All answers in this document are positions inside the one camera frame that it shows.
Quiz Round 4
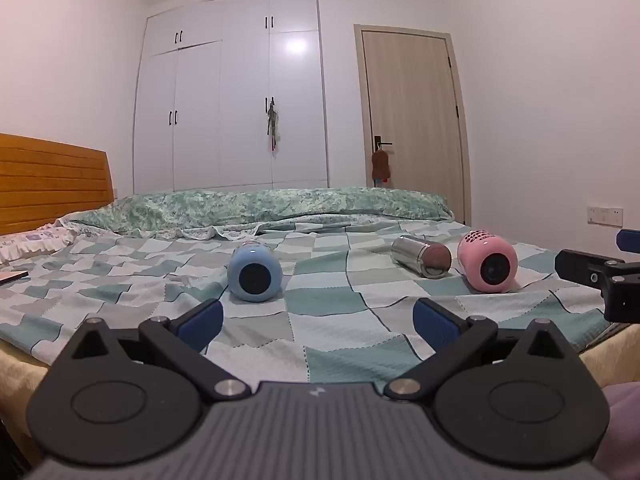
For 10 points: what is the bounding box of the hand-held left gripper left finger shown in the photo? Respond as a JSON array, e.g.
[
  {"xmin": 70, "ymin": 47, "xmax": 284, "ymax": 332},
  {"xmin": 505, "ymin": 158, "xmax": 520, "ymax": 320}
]
[{"xmin": 54, "ymin": 298, "xmax": 252, "ymax": 402}]

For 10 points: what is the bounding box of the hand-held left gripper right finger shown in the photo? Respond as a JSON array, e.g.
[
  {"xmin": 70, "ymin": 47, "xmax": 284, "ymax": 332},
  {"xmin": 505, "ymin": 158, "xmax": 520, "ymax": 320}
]
[{"xmin": 384, "ymin": 297, "xmax": 583, "ymax": 402}]

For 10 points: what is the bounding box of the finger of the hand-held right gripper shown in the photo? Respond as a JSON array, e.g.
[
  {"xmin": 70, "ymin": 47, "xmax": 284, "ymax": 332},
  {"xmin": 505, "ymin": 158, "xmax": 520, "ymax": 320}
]
[
  {"xmin": 615, "ymin": 228, "xmax": 640, "ymax": 254},
  {"xmin": 554, "ymin": 248, "xmax": 627, "ymax": 290}
]

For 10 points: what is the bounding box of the stainless steel cup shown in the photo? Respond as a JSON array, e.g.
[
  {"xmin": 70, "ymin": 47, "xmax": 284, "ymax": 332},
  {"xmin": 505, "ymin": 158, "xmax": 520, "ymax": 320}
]
[{"xmin": 390, "ymin": 234, "xmax": 453, "ymax": 280}]

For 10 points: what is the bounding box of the checkered bed blanket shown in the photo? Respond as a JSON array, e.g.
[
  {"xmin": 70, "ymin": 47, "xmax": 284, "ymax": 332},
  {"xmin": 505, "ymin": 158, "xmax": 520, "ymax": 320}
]
[{"xmin": 0, "ymin": 220, "xmax": 632, "ymax": 395}]

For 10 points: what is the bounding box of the pink cloth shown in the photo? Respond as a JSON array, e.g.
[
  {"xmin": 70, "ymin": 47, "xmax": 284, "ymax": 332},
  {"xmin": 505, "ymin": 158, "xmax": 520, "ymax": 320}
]
[{"xmin": 597, "ymin": 381, "xmax": 640, "ymax": 480}]

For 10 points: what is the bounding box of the green floral quilt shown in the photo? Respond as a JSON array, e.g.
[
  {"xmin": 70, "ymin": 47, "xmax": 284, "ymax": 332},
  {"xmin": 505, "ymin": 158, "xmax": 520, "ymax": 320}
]
[{"xmin": 56, "ymin": 186, "xmax": 456, "ymax": 241}]

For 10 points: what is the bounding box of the brown plush toy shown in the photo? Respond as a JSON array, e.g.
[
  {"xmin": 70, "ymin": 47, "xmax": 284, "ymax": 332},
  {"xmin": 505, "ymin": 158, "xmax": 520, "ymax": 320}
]
[{"xmin": 370, "ymin": 150, "xmax": 392, "ymax": 189}]

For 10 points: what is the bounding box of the yellow bed sheet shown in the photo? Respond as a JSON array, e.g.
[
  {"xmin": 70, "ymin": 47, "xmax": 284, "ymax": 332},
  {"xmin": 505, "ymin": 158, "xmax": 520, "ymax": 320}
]
[{"xmin": 0, "ymin": 337, "xmax": 57, "ymax": 466}]

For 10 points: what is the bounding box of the floral pillow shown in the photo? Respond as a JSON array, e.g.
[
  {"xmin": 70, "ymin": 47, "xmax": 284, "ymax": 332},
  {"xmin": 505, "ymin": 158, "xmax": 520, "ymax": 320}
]
[{"xmin": 0, "ymin": 224, "xmax": 77, "ymax": 266}]

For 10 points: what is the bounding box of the beige wooden door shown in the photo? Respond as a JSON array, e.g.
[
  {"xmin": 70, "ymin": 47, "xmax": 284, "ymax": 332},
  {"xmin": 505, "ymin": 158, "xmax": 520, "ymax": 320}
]
[{"xmin": 353, "ymin": 23, "xmax": 472, "ymax": 227}]

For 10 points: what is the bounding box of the wooden headboard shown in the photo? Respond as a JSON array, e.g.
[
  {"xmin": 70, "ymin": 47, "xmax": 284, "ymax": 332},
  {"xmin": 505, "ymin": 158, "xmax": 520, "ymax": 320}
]
[{"xmin": 0, "ymin": 132, "xmax": 115, "ymax": 237}]

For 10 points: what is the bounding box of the white wardrobe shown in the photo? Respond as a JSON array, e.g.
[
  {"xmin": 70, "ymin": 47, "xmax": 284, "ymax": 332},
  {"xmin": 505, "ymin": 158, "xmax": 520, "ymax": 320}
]
[{"xmin": 132, "ymin": 0, "xmax": 330, "ymax": 195}]

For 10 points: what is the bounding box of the white wall socket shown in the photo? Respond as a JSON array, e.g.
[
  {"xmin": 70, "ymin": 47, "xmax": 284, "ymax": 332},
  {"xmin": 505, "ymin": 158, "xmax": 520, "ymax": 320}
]
[{"xmin": 587, "ymin": 204, "xmax": 625, "ymax": 227}]

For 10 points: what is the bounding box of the hanging keychain charm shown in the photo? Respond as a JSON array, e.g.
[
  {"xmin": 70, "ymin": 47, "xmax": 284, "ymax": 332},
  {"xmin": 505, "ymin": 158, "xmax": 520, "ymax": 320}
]
[{"xmin": 264, "ymin": 100, "xmax": 281, "ymax": 154}]

